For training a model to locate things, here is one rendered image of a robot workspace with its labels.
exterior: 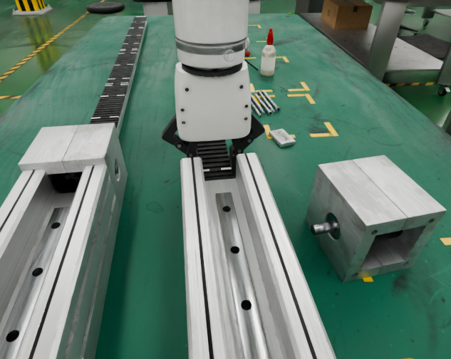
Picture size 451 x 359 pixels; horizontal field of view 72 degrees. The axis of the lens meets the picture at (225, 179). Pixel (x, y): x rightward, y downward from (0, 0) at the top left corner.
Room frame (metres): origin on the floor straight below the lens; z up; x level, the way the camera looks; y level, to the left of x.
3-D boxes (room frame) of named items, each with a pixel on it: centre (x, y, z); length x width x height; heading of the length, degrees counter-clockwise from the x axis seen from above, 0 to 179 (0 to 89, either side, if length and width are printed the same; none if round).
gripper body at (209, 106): (0.39, 0.02, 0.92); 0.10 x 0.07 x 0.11; 98
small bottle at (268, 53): (0.85, -0.12, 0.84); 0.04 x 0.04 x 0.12
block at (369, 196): (0.25, -0.15, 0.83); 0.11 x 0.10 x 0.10; 103
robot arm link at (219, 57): (0.39, 0.01, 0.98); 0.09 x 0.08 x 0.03; 98
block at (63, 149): (0.35, 0.21, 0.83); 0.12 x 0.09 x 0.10; 98
